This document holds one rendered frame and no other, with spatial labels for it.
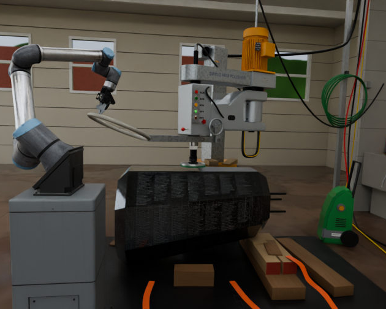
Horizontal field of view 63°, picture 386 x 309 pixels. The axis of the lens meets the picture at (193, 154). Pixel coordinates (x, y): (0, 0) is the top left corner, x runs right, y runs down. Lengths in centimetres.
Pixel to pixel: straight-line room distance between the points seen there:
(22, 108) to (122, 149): 684
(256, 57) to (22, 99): 195
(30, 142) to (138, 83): 715
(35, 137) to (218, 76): 156
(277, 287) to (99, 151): 714
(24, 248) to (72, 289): 31
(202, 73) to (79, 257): 166
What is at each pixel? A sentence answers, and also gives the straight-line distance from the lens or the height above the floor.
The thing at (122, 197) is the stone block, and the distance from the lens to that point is 252.
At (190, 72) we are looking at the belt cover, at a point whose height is 163.
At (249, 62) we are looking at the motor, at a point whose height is 178.
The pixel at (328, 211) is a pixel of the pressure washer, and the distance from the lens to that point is 363.
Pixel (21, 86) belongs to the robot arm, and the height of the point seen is 142.
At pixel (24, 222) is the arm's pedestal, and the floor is 74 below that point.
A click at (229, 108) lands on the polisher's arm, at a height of 136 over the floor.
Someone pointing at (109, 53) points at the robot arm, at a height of 172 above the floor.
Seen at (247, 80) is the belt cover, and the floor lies 161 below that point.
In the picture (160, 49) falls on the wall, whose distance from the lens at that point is 896.
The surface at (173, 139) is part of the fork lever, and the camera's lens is 255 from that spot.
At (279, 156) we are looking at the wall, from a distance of 959.
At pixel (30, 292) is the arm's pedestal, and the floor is 39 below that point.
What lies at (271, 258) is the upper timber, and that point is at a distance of 263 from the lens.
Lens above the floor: 124
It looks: 6 degrees down
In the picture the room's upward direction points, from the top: 1 degrees clockwise
